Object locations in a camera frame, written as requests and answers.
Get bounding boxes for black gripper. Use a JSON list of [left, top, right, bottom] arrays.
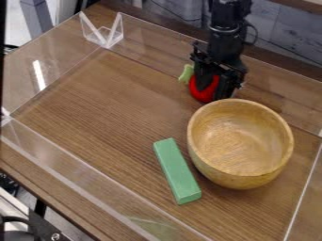
[[189, 40, 247, 101]]

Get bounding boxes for red plush strawberry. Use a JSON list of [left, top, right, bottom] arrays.
[[177, 64, 220, 104]]

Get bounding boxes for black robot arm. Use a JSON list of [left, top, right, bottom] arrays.
[[188, 0, 252, 104]]

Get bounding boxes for wooden bowl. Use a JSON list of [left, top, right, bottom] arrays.
[[185, 99, 294, 190]]

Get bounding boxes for green rectangular block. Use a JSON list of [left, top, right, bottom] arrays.
[[153, 138, 201, 205]]

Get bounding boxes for grey table leg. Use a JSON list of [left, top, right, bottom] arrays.
[[20, 0, 53, 39]]

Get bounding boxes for black clamp device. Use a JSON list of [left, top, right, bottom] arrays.
[[0, 216, 73, 241]]

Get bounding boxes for clear acrylic enclosure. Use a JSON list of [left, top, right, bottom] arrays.
[[0, 8, 322, 241]]

